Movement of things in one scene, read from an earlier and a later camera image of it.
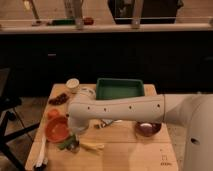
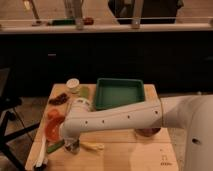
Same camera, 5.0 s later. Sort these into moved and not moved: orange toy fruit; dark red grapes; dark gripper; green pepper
Moved: green pepper
Not moved: orange toy fruit; dark gripper; dark red grapes
